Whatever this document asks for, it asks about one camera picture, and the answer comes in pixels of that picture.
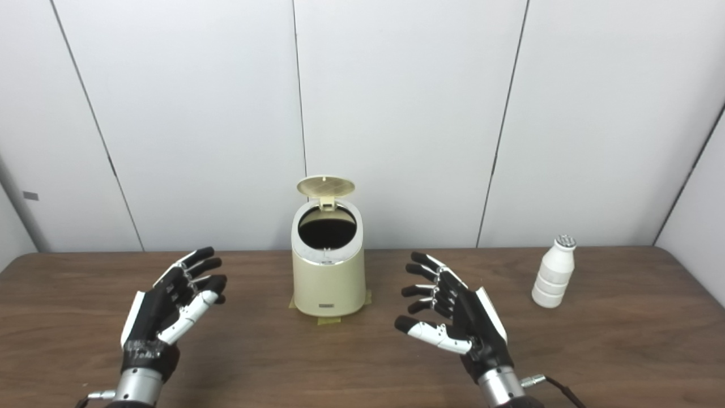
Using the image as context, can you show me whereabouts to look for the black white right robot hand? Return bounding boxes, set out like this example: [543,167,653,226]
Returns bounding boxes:
[394,252,513,383]

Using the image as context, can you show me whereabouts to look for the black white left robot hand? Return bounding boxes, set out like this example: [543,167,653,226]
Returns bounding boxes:
[120,246,228,380]

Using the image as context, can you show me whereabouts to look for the cream-colored round bin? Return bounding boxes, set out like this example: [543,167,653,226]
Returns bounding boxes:
[291,198,366,318]

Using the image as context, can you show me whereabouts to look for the small white plastic bottle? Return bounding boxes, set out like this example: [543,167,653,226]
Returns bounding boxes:
[531,235,577,309]

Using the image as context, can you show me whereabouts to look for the cream-colored bin lid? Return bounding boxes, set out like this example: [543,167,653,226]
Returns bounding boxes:
[296,175,356,211]

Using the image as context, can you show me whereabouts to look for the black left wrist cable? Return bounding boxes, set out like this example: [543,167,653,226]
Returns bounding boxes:
[74,390,117,408]

